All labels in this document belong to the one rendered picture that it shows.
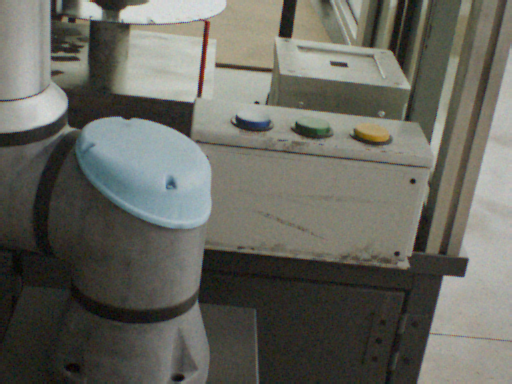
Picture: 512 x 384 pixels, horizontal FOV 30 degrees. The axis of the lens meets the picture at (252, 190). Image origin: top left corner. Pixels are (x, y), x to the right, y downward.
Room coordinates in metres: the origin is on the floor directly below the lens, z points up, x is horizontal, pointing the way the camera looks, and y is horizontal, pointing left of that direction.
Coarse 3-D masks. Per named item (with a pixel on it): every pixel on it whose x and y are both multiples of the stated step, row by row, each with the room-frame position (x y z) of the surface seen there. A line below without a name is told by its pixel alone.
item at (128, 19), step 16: (64, 0) 1.26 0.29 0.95; (80, 0) 1.27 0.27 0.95; (96, 0) 1.28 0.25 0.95; (112, 0) 1.29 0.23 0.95; (144, 0) 1.32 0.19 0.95; (160, 0) 1.33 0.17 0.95; (176, 0) 1.34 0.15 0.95; (192, 0) 1.36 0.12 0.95; (208, 0) 1.37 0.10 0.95; (224, 0) 1.38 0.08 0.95; (64, 16) 1.19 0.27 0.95; (80, 16) 1.19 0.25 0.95; (96, 16) 1.20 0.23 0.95; (112, 16) 1.21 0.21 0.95; (128, 16) 1.22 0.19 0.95; (144, 16) 1.23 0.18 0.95; (160, 16) 1.24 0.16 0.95; (176, 16) 1.25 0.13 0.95; (192, 16) 1.27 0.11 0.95; (208, 16) 1.28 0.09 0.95
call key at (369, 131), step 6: (360, 126) 1.04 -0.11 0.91; (366, 126) 1.04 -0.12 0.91; (372, 126) 1.05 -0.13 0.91; (378, 126) 1.05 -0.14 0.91; (354, 132) 1.04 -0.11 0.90; (360, 132) 1.03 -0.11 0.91; (366, 132) 1.02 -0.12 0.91; (372, 132) 1.03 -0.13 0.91; (378, 132) 1.03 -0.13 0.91; (384, 132) 1.03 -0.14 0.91; (366, 138) 1.02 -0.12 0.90; (372, 138) 1.02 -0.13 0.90; (378, 138) 1.02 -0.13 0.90; (384, 138) 1.02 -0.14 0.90
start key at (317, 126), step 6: (300, 120) 1.03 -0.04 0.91; (306, 120) 1.04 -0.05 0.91; (312, 120) 1.04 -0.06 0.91; (318, 120) 1.04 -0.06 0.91; (324, 120) 1.04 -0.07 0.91; (300, 126) 1.02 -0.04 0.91; (306, 126) 1.02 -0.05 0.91; (312, 126) 1.02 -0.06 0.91; (318, 126) 1.02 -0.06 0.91; (324, 126) 1.02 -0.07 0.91; (306, 132) 1.01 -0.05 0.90; (312, 132) 1.01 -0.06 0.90; (318, 132) 1.01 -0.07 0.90; (324, 132) 1.02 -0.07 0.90
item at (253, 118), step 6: (240, 114) 1.02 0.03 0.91; (246, 114) 1.03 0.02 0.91; (252, 114) 1.03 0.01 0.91; (258, 114) 1.03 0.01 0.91; (264, 114) 1.04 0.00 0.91; (240, 120) 1.01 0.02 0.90; (246, 120) 1.01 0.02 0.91; (252, 120) 1.01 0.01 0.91; (258, 120) 1.01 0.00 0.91; (264, 120) 1.02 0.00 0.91; (246, 126) 1.01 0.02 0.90; (252, 126) 1.01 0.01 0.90; (258, 126) 1.01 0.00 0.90; (264, 126) 1.01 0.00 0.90
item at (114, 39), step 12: (96, 24) 1.32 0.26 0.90; (108, 24) 1.32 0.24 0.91; (120, 24) 1.33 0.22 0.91; (96, 36) 1.32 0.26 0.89; (108, 36) 1.32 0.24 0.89; (120, 36) 1.33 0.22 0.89; (96, 48) 1.32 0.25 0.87; (108, 48) 1.32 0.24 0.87; (120, 48) 1.33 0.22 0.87; (96, 60) 1.32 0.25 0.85; (108, 60) 1.32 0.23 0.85; (120, 60) 1.33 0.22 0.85
